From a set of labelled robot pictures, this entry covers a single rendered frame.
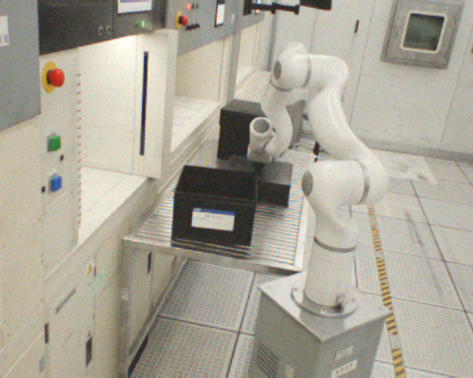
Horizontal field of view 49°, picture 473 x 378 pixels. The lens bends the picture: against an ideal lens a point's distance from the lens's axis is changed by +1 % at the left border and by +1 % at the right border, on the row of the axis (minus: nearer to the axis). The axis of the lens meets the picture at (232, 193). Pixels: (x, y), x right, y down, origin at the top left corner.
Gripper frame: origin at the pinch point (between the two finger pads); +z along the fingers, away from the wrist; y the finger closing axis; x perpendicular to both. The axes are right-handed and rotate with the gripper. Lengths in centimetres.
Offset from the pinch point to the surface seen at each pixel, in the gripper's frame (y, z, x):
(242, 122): 12.3, 18.6, -29.9
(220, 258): 5, -34, 53
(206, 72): 46, 71, -92
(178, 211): 22, -37, 40
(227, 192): 9.4, -15.4, 21.6
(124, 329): 37, -8, 77
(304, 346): -23, -50, 78
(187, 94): 57, 82, -82
